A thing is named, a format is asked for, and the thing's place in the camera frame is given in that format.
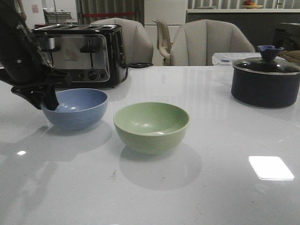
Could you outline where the clear plastic container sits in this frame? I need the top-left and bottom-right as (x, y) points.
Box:
(212, 52), (261, 66)

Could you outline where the left beige upholstered chair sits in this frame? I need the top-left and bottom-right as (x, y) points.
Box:
(91, 18), (154, 64)

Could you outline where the glass pot lid blue knob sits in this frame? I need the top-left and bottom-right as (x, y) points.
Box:
(232, 45), (300, 75)

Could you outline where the blue bowl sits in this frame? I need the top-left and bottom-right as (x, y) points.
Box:
(41, 88), (108, 130)

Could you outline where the dark blue cooking pot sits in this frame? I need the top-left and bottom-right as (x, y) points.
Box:
(231, 68), (300, 108)

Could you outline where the white cabinet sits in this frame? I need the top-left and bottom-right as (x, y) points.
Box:
(144, 0), (188, 66)

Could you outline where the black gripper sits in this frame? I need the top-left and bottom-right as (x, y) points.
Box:
(0, 0), (71, 111)

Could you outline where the beige upholstered chair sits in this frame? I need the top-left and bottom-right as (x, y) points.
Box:
(91, 18), (154, 64)
(170, 19), (255, 66)

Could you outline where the green bowl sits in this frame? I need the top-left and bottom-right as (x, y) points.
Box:
(113, 102), (189, 155)

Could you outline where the black and chrome toaster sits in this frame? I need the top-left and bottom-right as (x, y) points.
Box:
(32, 24), (128, 88)

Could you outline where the fruit bowl on counter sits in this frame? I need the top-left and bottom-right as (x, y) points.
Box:
(241, 0), (263, 9)

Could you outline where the cream plastic chair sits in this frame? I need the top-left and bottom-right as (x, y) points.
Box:
(152, 19), (173, 66)

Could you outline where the person in background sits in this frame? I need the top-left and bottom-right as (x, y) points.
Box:
(15, 0), (27, 21)

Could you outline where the right beige upholstered chair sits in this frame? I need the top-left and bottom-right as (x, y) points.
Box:
(170, 19), (255, 66)

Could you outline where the black toaster power cord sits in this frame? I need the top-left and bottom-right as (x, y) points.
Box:
(121, 62), (154, 83)

